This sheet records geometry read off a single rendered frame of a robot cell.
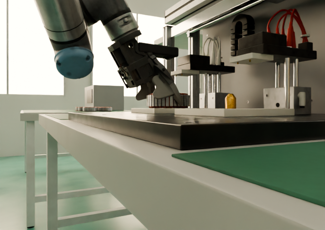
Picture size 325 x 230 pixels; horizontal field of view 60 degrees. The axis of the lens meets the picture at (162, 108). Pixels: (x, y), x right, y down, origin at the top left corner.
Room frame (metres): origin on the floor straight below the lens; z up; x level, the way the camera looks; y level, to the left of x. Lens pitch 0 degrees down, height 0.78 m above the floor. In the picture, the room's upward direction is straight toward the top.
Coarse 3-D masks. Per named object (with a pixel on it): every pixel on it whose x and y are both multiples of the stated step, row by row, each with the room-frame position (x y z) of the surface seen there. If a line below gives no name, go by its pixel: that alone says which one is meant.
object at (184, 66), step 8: (184, 56) 0.74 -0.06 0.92; (192, 56) 0.72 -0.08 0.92; (200, 56) 0.73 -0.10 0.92; (208, 56) 0.74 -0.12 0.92; (184, 64) 0.74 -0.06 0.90; (192, 64) 0.72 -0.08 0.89; (200, 64) 0.73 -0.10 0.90; (208, 64) 0.74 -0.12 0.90; (176, 72) 0.74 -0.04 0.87; (184, 72) 0.71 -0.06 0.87; (192, 72) 0.72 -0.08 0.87; (200, 72) 0.78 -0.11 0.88; (208, 72) 0.78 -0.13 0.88; (216, 72) 0.78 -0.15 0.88; (224, 72) 0.78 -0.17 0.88; (232, 72) 0.78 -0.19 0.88; (208, 80) 0.81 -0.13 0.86; (208, 88) 0.81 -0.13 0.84
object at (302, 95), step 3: (300, 93) 0.53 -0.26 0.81; (303, 93) 0.53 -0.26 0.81; (300, 96) 0.53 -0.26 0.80; (303, 96) 0.53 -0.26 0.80; (300, 99) 0.53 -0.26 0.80; (303, 99) 0.53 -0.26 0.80; (300, 102) 0.53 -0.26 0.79; (303, 102) 0.53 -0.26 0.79; (300, 105) 0.53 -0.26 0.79; (303, 105) 0.53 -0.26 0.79
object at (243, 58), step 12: (252, 36) 0.52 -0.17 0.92; (264, 36) 0.50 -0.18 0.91; (276, 36) 0.52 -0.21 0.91; (240, 48) 0.55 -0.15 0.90; (252, 48) 0.52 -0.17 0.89; (264, 48) 0.50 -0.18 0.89; (276, 48) 0.51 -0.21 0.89; (288, 48) 0.53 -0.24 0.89; (240, 60) 0.52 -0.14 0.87; (252, 60) 0.52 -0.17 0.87; (264, 60) 0.52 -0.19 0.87; (276, 60) 0.58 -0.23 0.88; (300, 60) 0.58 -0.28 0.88; (276, 72) 0.59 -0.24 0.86; (276, 84) 0.59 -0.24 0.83
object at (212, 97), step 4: (216, 92) 0.75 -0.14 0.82; (220, 92) 0.76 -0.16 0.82; (200, 96) 0.81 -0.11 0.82; (204, 96) 0.79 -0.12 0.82; (208, 96) 0.77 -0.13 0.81; (212, 96) 0.76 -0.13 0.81; (216, 96) 0.75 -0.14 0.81; (220, 96) 0.75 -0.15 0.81; (224, 96) 0.76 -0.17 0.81; (200, 100) 0.81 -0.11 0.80; (204, 100) 0.79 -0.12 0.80; (208, 100) 0.77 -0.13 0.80; (212, 100) 0.76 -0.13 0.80; (216, 100) 0.75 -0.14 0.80; (220, 100) 0.75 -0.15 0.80; (224, 100) 0.76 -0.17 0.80; (200, 104) 0.81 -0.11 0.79; (204, 104) 0.79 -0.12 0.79; (208, 104) 0.77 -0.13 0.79; (212, 104) 0.76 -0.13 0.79; (216, 104) 0.75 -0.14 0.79; (220, 104) 0.75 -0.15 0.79; (224, 104) 0.76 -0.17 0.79
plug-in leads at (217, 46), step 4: (212, 40) 0.80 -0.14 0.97; (216, 40) 0.79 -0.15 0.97; (204, 44) 0.81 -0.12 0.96; (208, 44) 0.78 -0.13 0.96; (216, 44) 0.81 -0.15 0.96; (220, 44) 0.78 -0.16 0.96; (208, 48) 0.78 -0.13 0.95; (212, 48) 0.77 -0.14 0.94; (216, 48) 0.82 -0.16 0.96; (220, 48) 0.78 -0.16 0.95; (204, 52) 0.81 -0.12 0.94; (208, 52) 0.78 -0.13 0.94; (212, 52) 0.76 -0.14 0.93; (220, 52) 0.78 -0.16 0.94; (212, 56) 0.76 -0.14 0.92; (220, 56) 0.78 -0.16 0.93; (212, 60) 0.76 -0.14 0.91; (220, 60) 0.78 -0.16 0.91; (216, 64) 0.82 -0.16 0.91; (220, 64) 0.78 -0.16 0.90
